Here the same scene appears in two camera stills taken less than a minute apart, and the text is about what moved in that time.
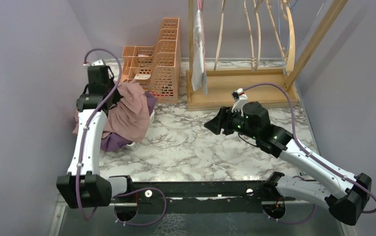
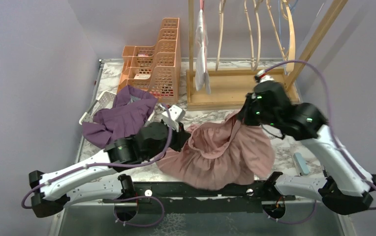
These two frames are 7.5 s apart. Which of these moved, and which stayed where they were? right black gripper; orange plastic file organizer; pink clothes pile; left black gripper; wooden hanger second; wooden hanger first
Moved: right black gripper; left black gripper; pink clothes pile
Stayed: orange plastic file organizer; wooden hanger first; wooden hanger second
